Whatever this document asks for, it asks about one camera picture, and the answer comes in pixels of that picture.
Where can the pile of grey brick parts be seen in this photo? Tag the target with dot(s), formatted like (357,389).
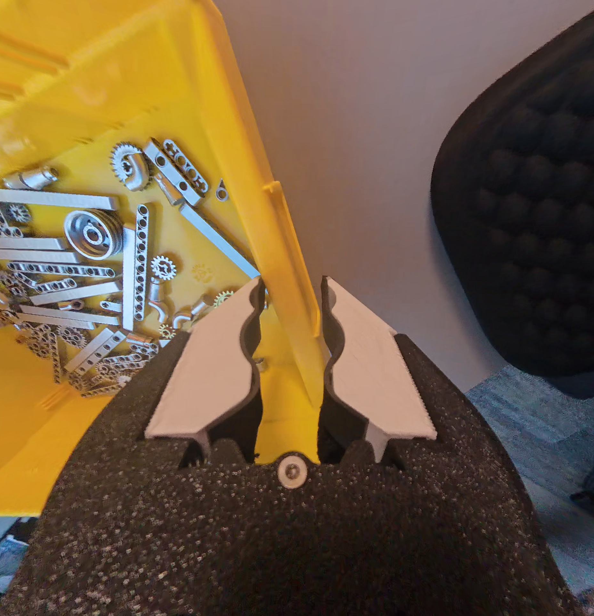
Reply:
(75,289)

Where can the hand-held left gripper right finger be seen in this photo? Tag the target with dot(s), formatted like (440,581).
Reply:
(379,385)

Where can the grey brick pulley wheel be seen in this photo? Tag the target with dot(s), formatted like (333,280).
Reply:
(93,235)

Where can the yellow plastic bin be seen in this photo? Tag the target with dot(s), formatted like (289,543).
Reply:
(85,58)

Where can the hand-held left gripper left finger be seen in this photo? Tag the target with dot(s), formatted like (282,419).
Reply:
(201,385)

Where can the black mesh chair pad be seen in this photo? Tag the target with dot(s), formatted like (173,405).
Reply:
(528,192)

